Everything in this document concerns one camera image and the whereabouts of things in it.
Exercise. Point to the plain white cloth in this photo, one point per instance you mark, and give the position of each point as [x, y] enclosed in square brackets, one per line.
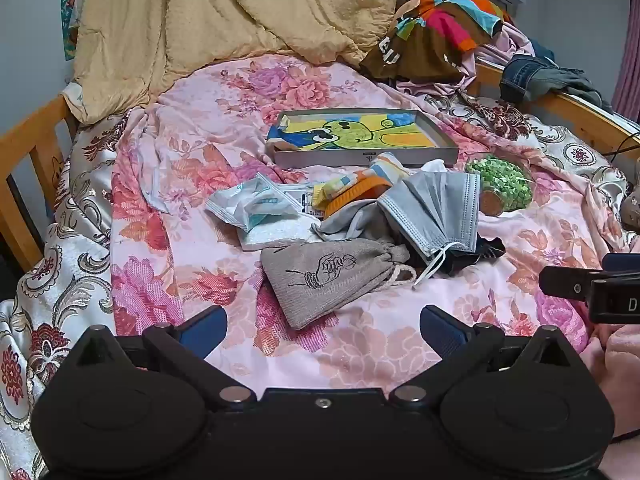
[280, 235]

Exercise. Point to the tissue packet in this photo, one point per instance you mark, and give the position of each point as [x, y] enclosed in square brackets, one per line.
[227, 207]

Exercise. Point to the beige dotted quilt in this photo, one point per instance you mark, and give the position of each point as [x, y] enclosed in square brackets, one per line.
[200, 15]

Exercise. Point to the grey box tray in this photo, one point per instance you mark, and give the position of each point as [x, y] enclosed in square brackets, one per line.
[365, 160]

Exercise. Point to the white medicine box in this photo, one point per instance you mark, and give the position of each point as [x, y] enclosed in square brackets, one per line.
[311, 202]

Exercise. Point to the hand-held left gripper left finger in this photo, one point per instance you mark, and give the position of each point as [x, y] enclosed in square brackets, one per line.
[206, 331]

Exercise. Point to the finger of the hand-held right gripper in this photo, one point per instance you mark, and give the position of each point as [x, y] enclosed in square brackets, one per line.
[622, 262]
[565, 281]

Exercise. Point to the jar of green paper stars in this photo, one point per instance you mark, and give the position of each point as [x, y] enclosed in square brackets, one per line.
[500, 185]

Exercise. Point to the wooden bed frame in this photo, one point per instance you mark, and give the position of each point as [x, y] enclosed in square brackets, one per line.
[20, 160]

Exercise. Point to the grey face mask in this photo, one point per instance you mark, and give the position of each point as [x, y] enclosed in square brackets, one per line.
[440, 210]

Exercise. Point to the brown multicoloured cloth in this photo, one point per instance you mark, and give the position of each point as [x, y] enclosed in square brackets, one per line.
[415, 50]

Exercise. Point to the pink curtain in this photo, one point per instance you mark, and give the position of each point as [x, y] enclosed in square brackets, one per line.
[629, 60]

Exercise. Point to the light grey sock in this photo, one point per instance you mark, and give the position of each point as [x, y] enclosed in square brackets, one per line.
[345, 222]

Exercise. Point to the orange sock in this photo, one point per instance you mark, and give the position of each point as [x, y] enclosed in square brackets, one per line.
[357, 195]

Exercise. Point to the blue jeans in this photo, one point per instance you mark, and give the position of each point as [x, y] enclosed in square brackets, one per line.
[540, 77]

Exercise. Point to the teal wall poster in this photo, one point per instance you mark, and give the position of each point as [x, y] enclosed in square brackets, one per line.
[70, 15]

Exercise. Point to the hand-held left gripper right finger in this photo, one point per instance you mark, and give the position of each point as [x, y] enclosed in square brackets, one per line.
[440, 332]

